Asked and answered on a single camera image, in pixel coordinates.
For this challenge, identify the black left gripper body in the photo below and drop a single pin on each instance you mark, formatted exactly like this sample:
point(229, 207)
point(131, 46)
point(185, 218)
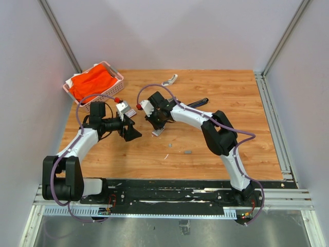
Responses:
point(121, 130)

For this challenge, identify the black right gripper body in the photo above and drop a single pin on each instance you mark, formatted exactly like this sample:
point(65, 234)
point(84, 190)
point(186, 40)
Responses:
point(156, 119)

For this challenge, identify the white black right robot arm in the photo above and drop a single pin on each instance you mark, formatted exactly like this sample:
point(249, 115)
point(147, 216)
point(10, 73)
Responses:
point(218, 132)

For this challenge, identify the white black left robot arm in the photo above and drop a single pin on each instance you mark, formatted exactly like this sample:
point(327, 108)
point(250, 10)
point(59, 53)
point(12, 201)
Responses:
point(62, 179)

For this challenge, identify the pink plastic basket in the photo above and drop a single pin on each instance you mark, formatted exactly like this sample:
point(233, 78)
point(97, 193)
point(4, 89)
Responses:
point(84, 104)

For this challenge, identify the orange cloth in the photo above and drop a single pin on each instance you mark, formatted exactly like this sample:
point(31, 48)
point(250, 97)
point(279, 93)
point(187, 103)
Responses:
point(95, 81)

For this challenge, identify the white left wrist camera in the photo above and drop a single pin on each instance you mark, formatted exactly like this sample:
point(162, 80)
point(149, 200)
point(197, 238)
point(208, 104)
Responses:
point(122, 108)

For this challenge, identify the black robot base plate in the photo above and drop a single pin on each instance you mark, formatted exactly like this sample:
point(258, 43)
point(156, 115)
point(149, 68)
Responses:
point(172, 195)

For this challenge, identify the grey slotted cable duct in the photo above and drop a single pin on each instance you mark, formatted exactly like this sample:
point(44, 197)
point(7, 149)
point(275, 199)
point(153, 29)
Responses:
point(211, 213)

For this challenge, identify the right aluminium frame post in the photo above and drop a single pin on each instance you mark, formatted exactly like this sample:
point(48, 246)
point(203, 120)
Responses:
point(286, 35)

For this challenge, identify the aluminium frame post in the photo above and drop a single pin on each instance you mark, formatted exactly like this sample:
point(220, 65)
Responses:
point(60, 34)
point(286, 35)

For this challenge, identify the left aluminium frame post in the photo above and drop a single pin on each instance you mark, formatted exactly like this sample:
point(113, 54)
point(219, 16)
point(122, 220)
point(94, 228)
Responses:
point(60, 34)

